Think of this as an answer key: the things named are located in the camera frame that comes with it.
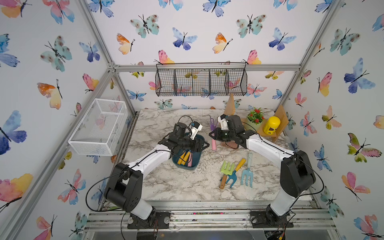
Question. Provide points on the green rake wooden handle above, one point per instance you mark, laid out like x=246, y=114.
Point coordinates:
x=227, y=169

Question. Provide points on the yellow jar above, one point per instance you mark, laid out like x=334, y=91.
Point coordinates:
x=271, y=125

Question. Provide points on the potted red flower plant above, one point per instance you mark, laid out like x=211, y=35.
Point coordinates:
x=254, y=119

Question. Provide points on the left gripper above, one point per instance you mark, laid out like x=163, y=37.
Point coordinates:
x=194, y=143

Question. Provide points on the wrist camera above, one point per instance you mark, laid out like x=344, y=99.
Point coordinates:
x=222, y=120
x=195, y=128

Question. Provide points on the wooden shelf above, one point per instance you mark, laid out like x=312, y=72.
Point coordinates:
x=230, y=109

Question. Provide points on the teal rake yellow handle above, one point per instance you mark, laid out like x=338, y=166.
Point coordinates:
x=179, y=161

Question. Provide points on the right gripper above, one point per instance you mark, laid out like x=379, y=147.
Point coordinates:
x=217, y=134

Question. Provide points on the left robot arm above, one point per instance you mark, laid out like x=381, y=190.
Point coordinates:
x=124, y=187

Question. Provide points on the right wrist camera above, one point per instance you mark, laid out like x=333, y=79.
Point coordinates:
x=222, y=120

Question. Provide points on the purple fork pink handle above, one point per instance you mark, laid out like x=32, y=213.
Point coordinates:
x=190, y=160

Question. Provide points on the light blue fork tool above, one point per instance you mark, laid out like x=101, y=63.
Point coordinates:
x=247, y=174

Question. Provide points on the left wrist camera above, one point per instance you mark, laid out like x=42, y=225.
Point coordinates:
x=195, y=128

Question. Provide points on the white mesh wall basket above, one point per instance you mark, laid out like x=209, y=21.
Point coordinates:
x=100, y=128

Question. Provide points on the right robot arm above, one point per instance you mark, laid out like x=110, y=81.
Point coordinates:
x=296, y=173

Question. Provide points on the teal plastic storage box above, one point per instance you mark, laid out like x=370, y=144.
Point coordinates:
x=196, y=147

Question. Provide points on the black wire wall basket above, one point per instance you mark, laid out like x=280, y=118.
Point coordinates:
x=207, y=80

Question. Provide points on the blue claw rake yellow handle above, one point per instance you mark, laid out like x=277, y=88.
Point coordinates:
x=185, y=158
x=233, y=176

